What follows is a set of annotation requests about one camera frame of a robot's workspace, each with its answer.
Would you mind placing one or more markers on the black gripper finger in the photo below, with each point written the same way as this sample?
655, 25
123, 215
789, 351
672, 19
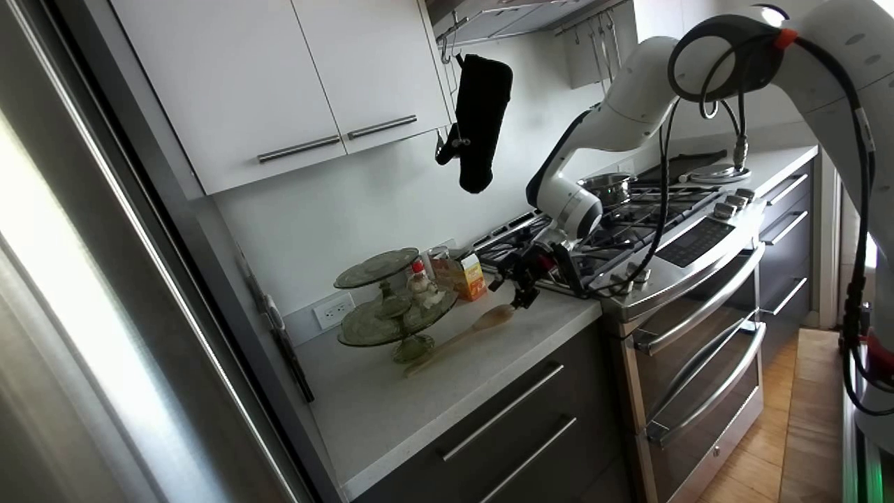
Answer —
518, 265
524, 292

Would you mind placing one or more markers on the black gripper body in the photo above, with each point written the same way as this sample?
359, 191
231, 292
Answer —
555, 261

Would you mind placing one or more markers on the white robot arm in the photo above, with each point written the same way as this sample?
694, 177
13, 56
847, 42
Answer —
633, 92

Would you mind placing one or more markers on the small orange box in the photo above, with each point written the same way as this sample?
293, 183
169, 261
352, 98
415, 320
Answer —
474, 278

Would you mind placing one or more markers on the small clear jar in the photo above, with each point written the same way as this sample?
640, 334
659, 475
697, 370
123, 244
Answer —
446, 268

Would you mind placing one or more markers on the steel pot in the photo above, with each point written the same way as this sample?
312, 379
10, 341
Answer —
611, 189

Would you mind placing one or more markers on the small bottle red cap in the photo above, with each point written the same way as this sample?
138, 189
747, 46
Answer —
421, 281

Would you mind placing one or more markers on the two-tier glass stand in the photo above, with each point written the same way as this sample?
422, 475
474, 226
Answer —
387, 321

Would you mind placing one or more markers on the dark drawer cabinet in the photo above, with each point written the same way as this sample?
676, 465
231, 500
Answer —
521, 436

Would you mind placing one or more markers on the black oven mitt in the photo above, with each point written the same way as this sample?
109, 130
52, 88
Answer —
478, 112

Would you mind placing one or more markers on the stainless steel gas range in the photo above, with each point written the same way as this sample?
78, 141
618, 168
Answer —
700, 324

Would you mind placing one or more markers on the round silver dish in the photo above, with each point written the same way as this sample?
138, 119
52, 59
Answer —
720, 172

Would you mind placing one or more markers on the range hood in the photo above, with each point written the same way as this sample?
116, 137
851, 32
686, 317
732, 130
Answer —
521, 15

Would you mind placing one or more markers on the narrow white cabinet door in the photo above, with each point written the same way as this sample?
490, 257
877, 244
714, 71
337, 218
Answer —
373, 56

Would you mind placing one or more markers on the wide white cabinet door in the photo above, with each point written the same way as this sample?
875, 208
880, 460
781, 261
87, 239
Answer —
225, 74

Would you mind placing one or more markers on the stainless steel refrigerator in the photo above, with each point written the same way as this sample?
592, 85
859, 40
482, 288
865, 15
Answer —
94, 324

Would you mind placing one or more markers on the white wall outlet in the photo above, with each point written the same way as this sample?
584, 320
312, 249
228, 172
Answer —
334, 311

